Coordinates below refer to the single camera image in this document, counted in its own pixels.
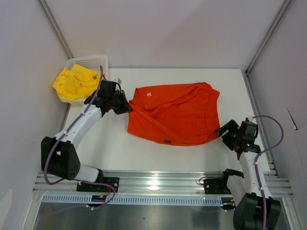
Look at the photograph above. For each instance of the left aluminium frame post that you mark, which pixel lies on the left aluminium frame post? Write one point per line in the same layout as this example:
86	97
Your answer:
54	27

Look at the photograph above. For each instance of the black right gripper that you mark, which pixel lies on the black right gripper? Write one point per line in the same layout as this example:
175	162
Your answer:
231	126

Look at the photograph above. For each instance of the slotted cable duct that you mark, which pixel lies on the slotted cable duct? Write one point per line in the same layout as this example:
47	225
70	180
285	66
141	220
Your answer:
213	201

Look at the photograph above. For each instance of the aluminium mounting rail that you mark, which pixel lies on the aluminium mounting rail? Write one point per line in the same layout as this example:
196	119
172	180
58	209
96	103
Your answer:
155	183

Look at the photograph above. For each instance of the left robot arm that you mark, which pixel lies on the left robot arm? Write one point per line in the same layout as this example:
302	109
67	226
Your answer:
59	153

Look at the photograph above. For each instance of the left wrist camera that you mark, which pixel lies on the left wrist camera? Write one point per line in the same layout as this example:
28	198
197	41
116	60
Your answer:
118	82

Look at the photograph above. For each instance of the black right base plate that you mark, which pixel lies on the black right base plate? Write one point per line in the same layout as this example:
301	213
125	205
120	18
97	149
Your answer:
214	186

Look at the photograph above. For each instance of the aluminium frame post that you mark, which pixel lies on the aluminium frame post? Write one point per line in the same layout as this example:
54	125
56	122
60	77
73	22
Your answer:
269	35
54	27

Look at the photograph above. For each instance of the orange shorts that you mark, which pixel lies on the orange shorts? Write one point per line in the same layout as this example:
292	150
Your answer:
176	114

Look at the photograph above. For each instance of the right aluminium frame post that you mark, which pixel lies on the right aluminium frame post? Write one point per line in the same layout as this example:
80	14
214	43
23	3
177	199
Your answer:
269	35

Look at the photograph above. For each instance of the white plastic basket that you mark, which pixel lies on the white plastic basket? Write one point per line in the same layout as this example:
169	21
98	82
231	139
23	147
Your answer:
90	62

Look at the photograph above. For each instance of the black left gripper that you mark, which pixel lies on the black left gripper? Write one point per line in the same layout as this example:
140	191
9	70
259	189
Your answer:
125	107

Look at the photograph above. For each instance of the yellow shorts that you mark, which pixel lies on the yellow shorts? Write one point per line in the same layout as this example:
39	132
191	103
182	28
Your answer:
76	83

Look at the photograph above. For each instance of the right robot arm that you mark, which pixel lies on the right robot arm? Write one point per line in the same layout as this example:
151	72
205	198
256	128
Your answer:
255	208

